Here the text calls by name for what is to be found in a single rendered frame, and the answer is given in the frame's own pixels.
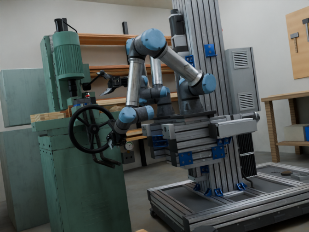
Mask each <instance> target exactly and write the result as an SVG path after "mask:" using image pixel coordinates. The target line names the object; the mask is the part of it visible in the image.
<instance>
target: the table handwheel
mask: <svg viewBox="0 0 309 232"><path fill-rule="evenodd" d="M90 109H96V110H100V111H102V112H103V113H105V114H106V115H107V116H108V118H109V119H114V117H113V115H112V114H111V113H110V112H109V111H108V110H107V109H106V108H104V107H102V106H100V105H96V104H89V105H85V106H83V107H81V108H79V109H78V110H77V111H76V112H75V113H74V114H73V115H72V116H71V118H70V121H69V126H68V133H69V138H70V140H71V142H72V143H73V145H74V146H75V147H76V148H77V149H78V150H80V151H82V152H84V153H88V154H96V153H100V152H102V151H104V150H106V149H107V148H109V147H110V146H109V145H108V142H107V143H106V144H105V145H104V146H102V147H100V148H97V149H93V141H94V134H97V133H98V131H99V128H100V127H102V126H104V125H106V124H108V121H106V122H104V123H102V124H99V125H97V124H88V123H87V122H85V121H84V120H82V119H81V118H80V117H79V116H78V115H79V114H80V113H82V112H84V111H86V110H90ZM76 119H78V120H79V121H81V122H82V123H83V124H85V125H86V126H87V127H88V128H87V131H88V132H89V133H90V134H91V145H90V149H88V148H85V147H83V146H82V145H80V144H79V143H78V142H77V140H76V139H75V136H74V132H73V127H74V122H75V120H76ZM82 130H83V132H87V131H86V127H83V129H82Z"/></svg>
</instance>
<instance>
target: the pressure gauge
mask: <svg viewBox="0 0 309 232"><path fill-rule="evenodd" d="M133 147H134V145H133V143H132V142H131V141H127V142H126V144H125V146H124V149H125V150H127V153H130V150H132V149H133Z"/></svg>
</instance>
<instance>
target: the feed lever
mask: <svg viewBox="0 0 309 232"><path fill-rule="evenodd" d="M99 73H100V74H99V75H98V76H96V77H95V78H94V79H93V80H92V81H91V82H86V83H83V84H82V87H83V90H84V91H88V90H91V84H92V83H93V82H94V81H95V80H96V79H97V78H98V77H100V76H101V75H104V74H105V71H104V70H101V71H100V72H99Z"/></svg>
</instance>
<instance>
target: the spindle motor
mask: <svg viewBox="0 0 309 232"><path fill-rule="evenodd" d="M52 41H53V47H54V54H55V61H56V67H57V76H58V80H59V81H67V80H68V79H76V80H80V79H83V78H84V71H83V64H82V57H81V50H80V41H79V35H78V34H77V33H76V32H73V31H61V32H57V33H54V34H53V36H52Z"/></svg>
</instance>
